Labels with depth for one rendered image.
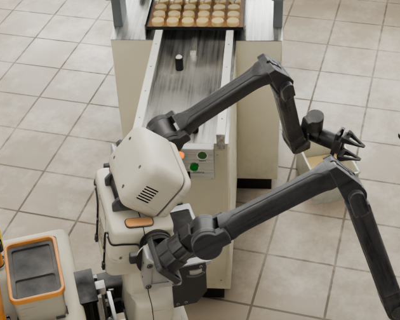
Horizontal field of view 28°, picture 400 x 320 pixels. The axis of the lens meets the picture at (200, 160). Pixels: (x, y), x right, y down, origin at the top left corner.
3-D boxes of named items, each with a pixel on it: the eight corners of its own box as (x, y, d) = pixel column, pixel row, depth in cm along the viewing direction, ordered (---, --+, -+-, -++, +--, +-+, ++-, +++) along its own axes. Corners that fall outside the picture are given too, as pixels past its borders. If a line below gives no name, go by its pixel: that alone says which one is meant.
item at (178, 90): (167, 189, 386) (153, 26, 329) (238, 190, 383) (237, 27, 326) (149, 301, 332) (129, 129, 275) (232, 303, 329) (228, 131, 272)
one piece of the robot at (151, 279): (143, 290, 204) (146, 258, 198) (140, 276, 208) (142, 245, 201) (181, 285, 207) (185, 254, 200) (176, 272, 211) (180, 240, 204)
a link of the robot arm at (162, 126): (136, 136, 234) (143, 149, 231) (161, 113, 232) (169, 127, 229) (153, 145, 242) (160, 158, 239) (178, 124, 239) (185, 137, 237)
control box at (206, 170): (148, 172, 287) (145, 141, 279) (214, 173, 286) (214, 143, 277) (147, 178, 285) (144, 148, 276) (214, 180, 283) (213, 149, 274)
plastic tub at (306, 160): (294, 166, 396) (295, 140, 386) (336, 159, 399) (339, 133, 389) (312, 206, 373) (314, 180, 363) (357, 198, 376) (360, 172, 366)
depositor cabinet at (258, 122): (158, 50, 485) (147, -83, 432) (277, 51, 479) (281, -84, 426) (127, 189, 387) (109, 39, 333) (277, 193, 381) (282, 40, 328)
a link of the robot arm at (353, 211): (334, 178, 203) (343, 197, 193) (355, 169, 202) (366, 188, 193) (381, 305, 221) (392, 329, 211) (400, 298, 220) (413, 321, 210)
